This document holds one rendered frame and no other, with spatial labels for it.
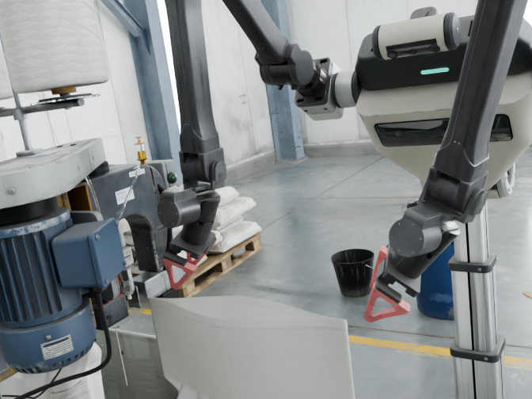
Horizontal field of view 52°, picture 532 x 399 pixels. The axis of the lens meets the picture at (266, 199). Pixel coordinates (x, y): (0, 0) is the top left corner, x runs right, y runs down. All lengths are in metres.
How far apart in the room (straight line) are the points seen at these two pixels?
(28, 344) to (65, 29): 0.51
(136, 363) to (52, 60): 1.23
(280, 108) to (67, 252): 9.06
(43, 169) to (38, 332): 0.26
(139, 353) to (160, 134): 5.50
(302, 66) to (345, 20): 8.30
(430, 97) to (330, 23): 8.41
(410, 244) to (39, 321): 0.59
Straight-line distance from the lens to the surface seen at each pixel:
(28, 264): 0.92
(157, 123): 7.23
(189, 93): 1.01
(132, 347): 1.94
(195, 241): 1.09
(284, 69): 1.24
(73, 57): 0.97
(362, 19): 9.44
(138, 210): 1.32
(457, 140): 0.81
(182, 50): 1.01
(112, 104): 6.89
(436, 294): 3.32
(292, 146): 9.85
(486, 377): 1.67
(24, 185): 0.87
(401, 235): 0.81
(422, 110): 1.25
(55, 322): 0.94
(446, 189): 0.85
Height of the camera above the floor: 1.49
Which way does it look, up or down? 12 degrees down
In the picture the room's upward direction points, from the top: 8 degrees counter-clockwise
